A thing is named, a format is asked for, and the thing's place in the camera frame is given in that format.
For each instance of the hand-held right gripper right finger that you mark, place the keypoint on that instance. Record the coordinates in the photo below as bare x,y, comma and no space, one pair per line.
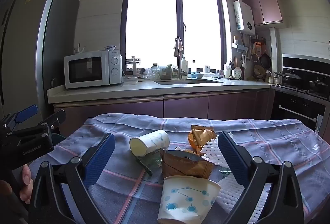
232,159

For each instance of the dark framed window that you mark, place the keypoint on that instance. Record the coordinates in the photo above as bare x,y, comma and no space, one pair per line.
154,20

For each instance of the steel kitchen faucet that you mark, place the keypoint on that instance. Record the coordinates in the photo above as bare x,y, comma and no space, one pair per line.
179,70

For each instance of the white paper cup blue print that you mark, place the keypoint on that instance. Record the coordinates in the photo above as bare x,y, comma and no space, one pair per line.
185,198
152,141

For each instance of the white mug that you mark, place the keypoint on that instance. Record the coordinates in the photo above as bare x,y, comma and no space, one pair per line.
207,69

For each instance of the metal strainer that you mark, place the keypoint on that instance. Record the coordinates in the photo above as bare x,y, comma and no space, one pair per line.
255,57

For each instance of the kitchen sink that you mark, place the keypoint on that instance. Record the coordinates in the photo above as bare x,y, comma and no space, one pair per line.
188,82

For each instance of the black built-in oven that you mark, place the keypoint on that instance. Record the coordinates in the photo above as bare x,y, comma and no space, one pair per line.
294,108

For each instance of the silver refrigerator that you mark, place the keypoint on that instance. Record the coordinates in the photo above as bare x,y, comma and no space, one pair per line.
31,33

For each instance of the clear plastic bag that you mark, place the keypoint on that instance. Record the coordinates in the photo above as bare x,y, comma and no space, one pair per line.
150,74

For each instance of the glass teapot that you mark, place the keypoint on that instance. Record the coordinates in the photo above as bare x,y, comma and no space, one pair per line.
133,64

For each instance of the bag of vegetables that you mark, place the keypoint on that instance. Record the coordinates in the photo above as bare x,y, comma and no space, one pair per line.
165,72

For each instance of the gas stove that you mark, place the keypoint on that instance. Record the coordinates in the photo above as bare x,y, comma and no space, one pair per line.
294,88

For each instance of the black frying pan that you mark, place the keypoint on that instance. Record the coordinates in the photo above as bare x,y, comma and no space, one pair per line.
265,60

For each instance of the dotted white utensil holder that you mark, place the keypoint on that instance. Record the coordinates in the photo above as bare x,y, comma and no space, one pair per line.
236,74

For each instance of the pale blue bowl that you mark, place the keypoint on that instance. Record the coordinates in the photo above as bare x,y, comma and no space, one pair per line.
198,75

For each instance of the person's left hand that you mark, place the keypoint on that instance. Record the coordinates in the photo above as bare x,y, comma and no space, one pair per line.
26,179

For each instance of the pink upper cabinet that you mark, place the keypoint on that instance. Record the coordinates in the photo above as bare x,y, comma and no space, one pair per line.
265,7

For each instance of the gold snack wrapper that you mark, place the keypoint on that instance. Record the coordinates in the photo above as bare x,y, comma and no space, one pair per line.
202,136

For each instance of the small green wrapper piece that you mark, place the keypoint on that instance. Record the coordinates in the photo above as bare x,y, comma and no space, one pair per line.
224,170

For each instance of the black cooking pot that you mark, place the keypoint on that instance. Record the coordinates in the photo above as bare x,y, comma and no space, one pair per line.
318,84

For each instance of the blue plaid tablecloth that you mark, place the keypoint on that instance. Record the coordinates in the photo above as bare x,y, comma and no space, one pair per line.
278,141

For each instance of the black range hood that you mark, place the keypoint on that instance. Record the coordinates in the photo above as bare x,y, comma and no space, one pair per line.
306,64

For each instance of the clear green wrapper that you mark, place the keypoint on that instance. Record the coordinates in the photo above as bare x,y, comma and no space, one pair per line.
148,163

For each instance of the blue patterned bowl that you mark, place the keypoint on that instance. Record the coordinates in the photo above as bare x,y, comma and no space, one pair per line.
110,48

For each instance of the grey rag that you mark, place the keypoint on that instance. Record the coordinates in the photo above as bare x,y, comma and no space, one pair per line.
178,46

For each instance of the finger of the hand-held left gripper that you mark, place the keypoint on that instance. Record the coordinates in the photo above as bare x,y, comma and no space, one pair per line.
55,119
25,112

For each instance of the pink lower cabinets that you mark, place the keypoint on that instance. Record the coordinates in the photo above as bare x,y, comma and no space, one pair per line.
185,108

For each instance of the white soap bottle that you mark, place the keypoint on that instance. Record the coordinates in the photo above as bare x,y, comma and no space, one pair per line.
184,66

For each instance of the glass food container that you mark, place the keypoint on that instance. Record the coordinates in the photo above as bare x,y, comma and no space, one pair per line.
130,80

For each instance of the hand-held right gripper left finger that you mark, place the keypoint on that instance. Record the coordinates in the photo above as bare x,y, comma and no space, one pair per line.
100,157

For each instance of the white foam fruit net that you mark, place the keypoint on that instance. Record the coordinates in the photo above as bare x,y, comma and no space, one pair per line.
232,195
212,153

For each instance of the pale stone countertop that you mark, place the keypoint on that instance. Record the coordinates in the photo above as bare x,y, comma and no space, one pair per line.
116,91

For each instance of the white water heater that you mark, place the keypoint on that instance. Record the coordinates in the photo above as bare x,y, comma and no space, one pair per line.
243,16

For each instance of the black wok with lid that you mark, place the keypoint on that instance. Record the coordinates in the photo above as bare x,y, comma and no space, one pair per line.
290,77

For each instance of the gold foil wrapper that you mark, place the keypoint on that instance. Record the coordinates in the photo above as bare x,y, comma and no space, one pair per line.
185,164

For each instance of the white microwave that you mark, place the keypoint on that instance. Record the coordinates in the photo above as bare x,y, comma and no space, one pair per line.
113,66

